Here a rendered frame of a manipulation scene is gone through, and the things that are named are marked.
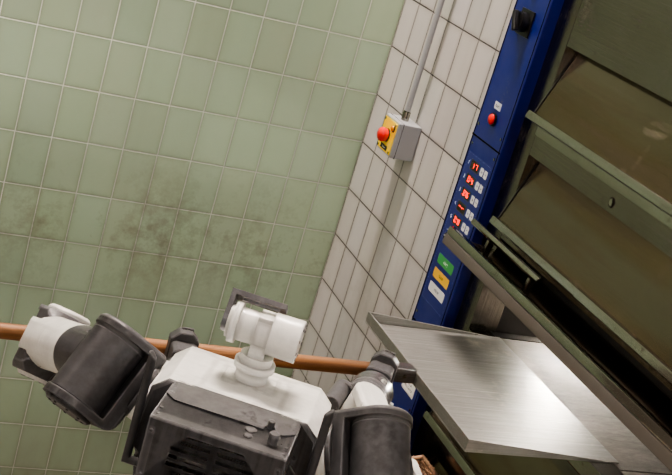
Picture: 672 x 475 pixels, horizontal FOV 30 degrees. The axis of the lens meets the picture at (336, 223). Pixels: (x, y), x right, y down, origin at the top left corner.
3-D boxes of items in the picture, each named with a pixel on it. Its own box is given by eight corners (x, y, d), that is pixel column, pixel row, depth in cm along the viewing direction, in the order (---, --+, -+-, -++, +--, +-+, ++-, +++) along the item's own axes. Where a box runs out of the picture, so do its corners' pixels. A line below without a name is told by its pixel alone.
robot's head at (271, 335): (286, 383, 184) (302, 330, 182) (221, 362, 185) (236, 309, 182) (294, 367, 191) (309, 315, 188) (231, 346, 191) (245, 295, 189)
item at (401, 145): (398, 150, 349) (409, 116, 346) (411, 162, 341) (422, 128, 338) (375, 146, 346) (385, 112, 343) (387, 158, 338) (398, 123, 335)
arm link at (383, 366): (368, 342, 253) (354, 362, 242) (412, 359, 251) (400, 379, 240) (350, 396, 257) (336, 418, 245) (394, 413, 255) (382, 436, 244)
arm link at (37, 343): (-10, 359, 211) (36, 380, 193) (25, 290, 214) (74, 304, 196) (47, 385, 217) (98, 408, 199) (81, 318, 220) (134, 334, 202)
